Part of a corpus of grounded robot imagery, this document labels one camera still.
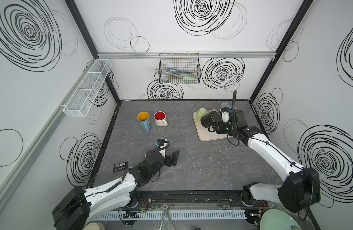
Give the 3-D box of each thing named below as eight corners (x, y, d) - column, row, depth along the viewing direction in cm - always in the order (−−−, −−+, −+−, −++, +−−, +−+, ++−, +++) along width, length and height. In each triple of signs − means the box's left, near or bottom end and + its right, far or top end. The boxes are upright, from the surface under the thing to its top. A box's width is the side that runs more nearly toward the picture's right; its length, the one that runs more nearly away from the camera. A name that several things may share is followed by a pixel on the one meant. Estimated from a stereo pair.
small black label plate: (114, 172, 85) (113, 171, 83) (114, 165, 88) (113, 163, 86) (127, 169, 86) (126, 168, 84) (127, 162, 89) (126, 160, 87)
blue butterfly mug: (138, 134, 101) (134, 125, 93) (141, 120, 109) (138, 111, 100) (150, 134, 101) (147, 125, 93) (152, 120, 109) (149, 111, 100)
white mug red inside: (154, 127, 105) (152, 120, 99) (155, 117, 111) (154, 110, 105) (167, 127, 105) (166, 120, 99) (167, 117, 111) (167, 110, 105)
